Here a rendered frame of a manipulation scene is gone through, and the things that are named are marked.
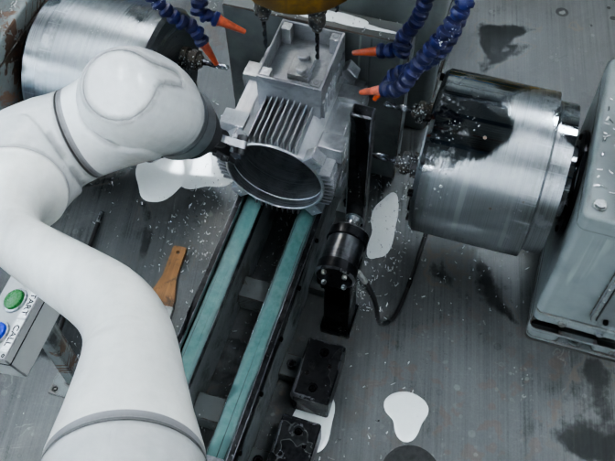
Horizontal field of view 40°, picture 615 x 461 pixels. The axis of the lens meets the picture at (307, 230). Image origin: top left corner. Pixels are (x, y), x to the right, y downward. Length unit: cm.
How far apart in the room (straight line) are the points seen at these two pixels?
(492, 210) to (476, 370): 31
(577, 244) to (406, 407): 37
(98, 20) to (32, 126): 46
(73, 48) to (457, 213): 61
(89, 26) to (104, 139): 48
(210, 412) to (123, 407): 80
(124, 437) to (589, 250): 83
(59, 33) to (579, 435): 99
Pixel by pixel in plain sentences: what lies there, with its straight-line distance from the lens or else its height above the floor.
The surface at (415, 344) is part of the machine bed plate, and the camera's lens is 140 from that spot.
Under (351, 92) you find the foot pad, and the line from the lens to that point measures 131.
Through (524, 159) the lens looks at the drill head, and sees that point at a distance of 118.
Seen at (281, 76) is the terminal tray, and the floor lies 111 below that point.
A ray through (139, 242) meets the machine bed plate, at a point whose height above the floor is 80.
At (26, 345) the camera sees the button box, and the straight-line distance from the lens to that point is 117.
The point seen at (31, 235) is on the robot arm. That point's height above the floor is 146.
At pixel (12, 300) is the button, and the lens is 119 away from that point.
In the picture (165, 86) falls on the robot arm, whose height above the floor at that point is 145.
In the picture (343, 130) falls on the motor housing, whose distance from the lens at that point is 128.
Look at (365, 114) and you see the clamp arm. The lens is 106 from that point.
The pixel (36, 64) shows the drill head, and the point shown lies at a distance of 136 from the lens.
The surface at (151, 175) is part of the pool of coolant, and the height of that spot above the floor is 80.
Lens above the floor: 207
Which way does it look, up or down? 58 degrees down
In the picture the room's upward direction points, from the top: 1 degrees counter-clockwise
